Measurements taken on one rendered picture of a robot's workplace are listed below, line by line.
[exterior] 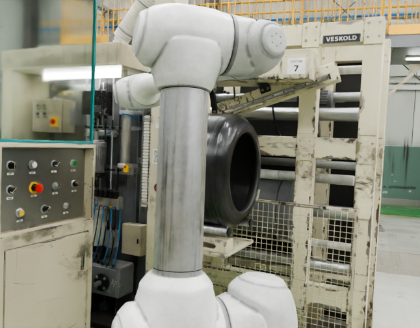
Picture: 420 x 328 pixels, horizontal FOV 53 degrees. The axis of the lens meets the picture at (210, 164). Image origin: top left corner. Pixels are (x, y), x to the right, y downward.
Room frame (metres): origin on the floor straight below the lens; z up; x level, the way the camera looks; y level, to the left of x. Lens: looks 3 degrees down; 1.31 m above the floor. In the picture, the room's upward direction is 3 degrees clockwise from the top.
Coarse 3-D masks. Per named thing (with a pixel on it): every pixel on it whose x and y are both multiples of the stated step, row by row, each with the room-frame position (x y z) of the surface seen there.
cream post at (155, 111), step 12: (156, 0) 2.18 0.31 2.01; (168, 0) 2.15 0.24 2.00; (180, 0) 2.17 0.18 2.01; (156, 108) 2.17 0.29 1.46; (156, 120) 2.17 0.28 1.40; (156, 132) 2.17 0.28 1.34; (156, 144) 2.16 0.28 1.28; (156, 168) 2.16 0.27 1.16; (156, 180) 2.16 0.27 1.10; (156, 192) 2.16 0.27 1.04
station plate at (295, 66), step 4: (288, 60) 2.14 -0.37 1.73; (292, 60) 2.13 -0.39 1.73; (296, 60) 2.12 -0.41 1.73; (300, 60) 2.11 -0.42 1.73; (304, 60) 2.10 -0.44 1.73; (288, 64) 2.14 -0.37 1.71; (292, 64) 2.13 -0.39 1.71; (296, 64) 2.12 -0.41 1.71; (300, 64) 2.11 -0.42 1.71; (304, 64) 2.10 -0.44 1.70; (288, 68) 2.14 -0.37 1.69; (292, 68) 2.13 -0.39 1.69; (296, 68) 2.12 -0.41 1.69; (300, 68) 2.11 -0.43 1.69; (304, 68) 2.10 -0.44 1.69; (288, 72) 2.14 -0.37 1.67; (292, 72) 2.13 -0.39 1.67; (296, 72) 2.12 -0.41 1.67; (300, 72) 2.11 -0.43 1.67; (304, 72) 2.10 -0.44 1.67
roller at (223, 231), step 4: (204, 224) 1.97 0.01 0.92; (208, 224) 1.96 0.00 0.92; (204, 228) 1.95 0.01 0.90; (208, 228) 1.94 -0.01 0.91; (212, 228) 1.93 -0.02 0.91; (216, 228) 1.93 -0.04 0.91; (220, 228) 1.92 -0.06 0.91; (224, 228) 1.91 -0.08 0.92; (228, 228) 1.91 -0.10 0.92; (204, 232) 1.96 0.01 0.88; (208, 232) 1.94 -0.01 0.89; (212, 232) 1.93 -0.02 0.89; (216, 232) 1.92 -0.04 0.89; (220, 232) 1.91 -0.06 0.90; (224, 232) 1.90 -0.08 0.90; (228, 232) 1.90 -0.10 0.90; (228, 236) 1.91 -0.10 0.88
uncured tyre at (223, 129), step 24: (216, 120) 1.95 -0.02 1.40; (240, 120) 2.00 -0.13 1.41; (216, 144) 1.84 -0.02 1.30; (240, 144) 2.30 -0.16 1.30; (216, 168) 1.82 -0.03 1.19; (240, 168) 2.33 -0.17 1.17; (216, 192) 1.83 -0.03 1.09; (240, 192) 2.29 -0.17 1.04; (216, 216) 1.89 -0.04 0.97; (240, 216) 2.01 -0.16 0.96
